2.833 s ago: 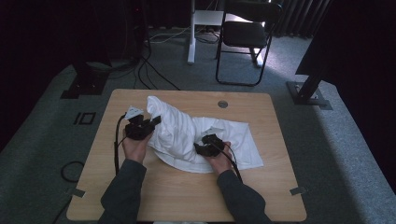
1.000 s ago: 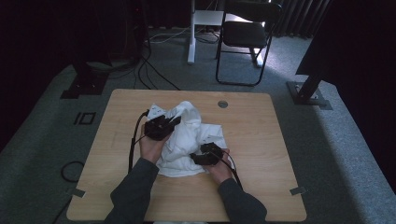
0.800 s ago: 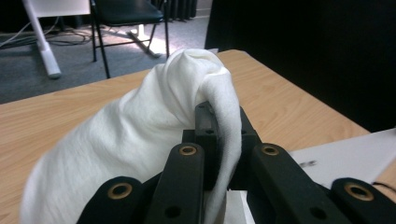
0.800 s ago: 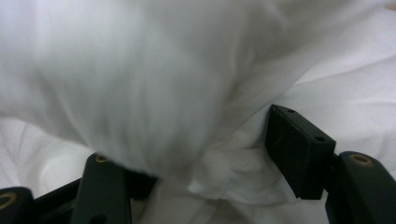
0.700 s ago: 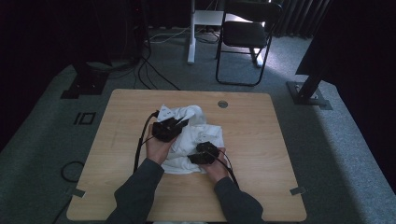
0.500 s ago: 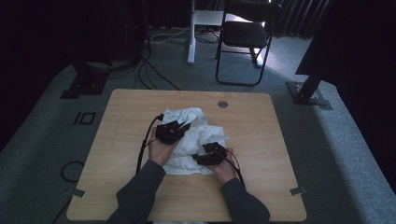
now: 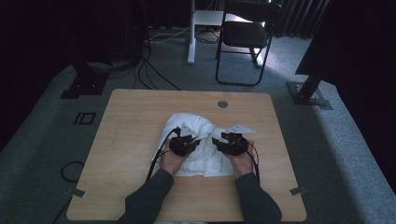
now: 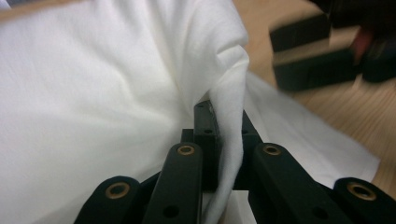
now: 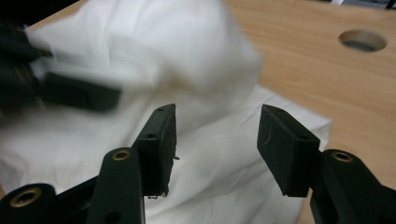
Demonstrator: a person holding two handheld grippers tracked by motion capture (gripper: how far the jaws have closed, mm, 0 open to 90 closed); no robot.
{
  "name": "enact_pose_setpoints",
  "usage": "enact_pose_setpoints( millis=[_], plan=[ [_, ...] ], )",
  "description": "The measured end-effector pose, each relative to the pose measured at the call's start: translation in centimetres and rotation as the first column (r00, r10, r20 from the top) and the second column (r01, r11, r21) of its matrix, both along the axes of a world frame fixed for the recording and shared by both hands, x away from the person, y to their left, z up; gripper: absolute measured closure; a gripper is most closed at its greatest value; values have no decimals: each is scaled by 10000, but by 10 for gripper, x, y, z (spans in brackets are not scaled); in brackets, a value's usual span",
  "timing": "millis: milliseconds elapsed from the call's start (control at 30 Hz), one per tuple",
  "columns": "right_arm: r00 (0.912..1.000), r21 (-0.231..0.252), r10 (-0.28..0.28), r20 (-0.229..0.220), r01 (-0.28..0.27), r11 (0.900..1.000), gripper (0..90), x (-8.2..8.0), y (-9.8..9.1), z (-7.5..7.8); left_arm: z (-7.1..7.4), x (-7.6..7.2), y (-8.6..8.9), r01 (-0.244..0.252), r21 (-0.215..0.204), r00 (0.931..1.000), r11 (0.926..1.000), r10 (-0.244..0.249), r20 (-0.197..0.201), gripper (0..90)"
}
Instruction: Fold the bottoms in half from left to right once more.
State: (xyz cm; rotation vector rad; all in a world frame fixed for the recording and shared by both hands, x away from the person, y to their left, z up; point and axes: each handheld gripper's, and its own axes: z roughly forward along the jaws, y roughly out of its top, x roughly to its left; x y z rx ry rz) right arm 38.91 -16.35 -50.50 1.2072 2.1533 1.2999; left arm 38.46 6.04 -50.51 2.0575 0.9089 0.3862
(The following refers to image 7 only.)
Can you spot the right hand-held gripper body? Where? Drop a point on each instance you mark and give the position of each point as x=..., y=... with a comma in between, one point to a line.
x=235, y=144

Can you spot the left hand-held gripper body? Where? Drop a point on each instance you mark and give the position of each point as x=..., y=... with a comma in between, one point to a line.
x=182, y=144

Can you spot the white pleated skirt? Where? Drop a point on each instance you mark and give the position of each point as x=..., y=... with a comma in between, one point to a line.
x=202, y=155

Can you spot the person's right hand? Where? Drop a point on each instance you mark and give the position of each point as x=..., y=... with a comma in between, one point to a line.
x=243, y=161

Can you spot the person's left hand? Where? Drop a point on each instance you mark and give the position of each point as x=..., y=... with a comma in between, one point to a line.
x=171, y=161

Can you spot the grey round table grommet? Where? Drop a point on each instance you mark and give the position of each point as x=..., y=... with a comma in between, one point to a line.
x=222, y=104

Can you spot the grey tape piece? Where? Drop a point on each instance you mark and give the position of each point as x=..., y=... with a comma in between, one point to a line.
x=75, y=192
x=298, y=190

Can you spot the black slanted stand with base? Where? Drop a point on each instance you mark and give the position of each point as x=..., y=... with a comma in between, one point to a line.
x=308, y=91

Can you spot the black folding chair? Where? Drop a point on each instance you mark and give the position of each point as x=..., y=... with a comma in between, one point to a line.
x=244, y=34

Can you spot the black stand with flat base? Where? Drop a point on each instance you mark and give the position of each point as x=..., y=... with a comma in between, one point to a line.
x=85, y=82

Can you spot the dark pleated curtain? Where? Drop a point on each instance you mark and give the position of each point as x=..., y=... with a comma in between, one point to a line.
x=299, y=18

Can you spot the white desk frame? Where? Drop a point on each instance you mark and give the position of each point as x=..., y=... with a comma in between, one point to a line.
x=192, y=37

